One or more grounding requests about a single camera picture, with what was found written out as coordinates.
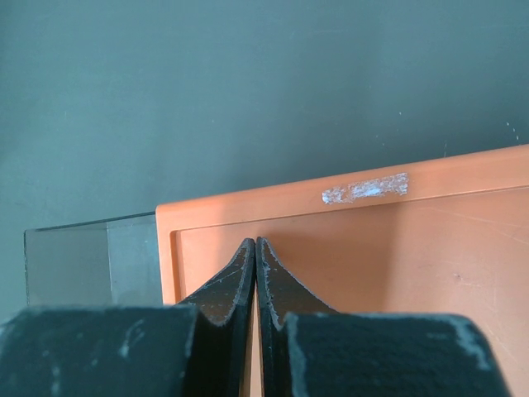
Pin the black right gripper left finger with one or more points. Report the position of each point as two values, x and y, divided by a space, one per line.
198 347

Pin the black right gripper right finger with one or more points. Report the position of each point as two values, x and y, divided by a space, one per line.
310 349

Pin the clear plastic drawer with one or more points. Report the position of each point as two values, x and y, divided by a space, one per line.
103 263

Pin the orange drawer cabinet box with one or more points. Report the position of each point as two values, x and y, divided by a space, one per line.
447 235

